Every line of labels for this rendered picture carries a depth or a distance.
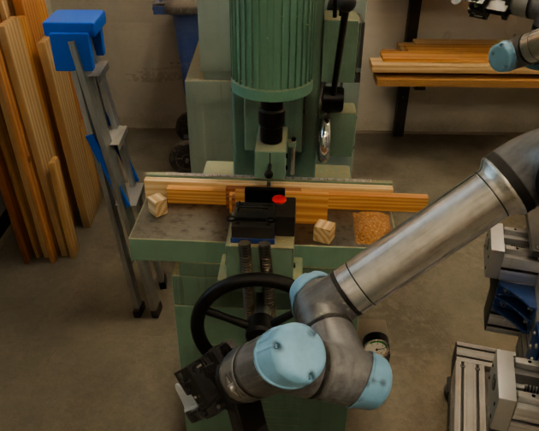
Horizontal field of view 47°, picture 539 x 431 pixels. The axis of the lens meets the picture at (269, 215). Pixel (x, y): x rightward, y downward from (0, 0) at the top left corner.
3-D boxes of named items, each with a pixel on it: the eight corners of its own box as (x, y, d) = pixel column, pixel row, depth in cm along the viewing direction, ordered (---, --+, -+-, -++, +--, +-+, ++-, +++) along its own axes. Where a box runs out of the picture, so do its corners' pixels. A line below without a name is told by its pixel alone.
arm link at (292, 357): (334, 392, 72) (269, 378, 69) (287, 405, 80) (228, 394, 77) (335, 327, 76) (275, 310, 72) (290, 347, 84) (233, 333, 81)
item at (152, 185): (145, 197, 152) (143, 180, 149) (147, 193, 153) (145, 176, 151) (391, 207, 149) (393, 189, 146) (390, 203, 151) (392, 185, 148)
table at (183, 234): (118, 286, 132) (115, 264, 129) (150, 210, 158) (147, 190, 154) (403, 298, 130) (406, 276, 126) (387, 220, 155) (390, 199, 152)
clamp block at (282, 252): (224, 280, 130) (222, 245, 125) (231, 243, 141) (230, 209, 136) (294, 283, 129) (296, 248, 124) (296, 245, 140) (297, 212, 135)
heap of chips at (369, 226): (355, 244, 136) (356, 233, 134) (352, 213, 146) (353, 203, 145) (394, 245, 136) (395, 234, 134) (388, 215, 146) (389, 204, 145)
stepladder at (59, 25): (123, 321, 247) (35, 26, 184) (135, 281, 269) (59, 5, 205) (163, 318, 247) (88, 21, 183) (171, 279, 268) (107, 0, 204)
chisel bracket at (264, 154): (254, 184, 141) (254, 150, 136) (258, 156, 153) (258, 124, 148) (287, 185, 140) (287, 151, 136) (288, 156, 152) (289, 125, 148)
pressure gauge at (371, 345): (361, 364, 145) (364, 339, 140) (359, 352, 148) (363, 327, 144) (387, 366, 145) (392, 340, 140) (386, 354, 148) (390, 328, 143)
